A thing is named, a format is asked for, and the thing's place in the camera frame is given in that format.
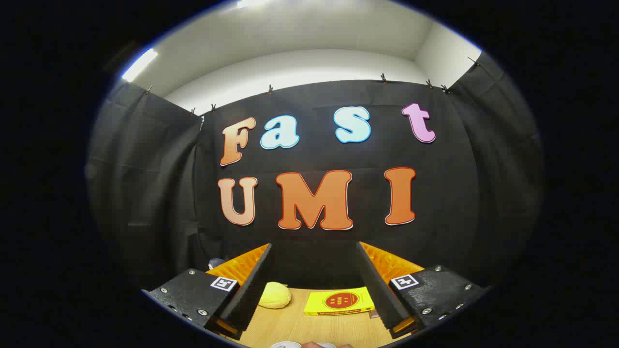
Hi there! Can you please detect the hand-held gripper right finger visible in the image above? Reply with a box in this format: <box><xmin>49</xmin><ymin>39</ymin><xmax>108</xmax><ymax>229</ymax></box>
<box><xmin>356</xmin><ymin>241</ymin><xmax>487</xmax><ymax>340</ymax></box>

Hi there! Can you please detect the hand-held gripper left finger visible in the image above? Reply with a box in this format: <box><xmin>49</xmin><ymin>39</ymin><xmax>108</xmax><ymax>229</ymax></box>
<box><xmin>142</xmin><ymin>243</ymin><xmax>274</xmax><ymax>341</ymax></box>

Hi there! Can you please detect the yellow plush bun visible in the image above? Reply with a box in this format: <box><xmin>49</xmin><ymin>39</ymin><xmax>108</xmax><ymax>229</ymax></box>
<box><xmin>258</xmin><ymin>282</ymin><xmax>292</xmax><ymax>309</ymax></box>

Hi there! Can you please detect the yellow book with red circle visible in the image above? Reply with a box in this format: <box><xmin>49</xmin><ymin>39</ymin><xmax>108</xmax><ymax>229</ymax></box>
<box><xmin>304</xmin><ymin>287</ymin><xmax>376</xmax><ymax>317</ymax></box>

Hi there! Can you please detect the row of black clips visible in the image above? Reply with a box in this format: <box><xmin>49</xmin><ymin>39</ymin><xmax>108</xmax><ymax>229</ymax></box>
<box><xmin>144</xmin><ymin>56</ymin><xmax>480</xmax><ymax>116</ymax></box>

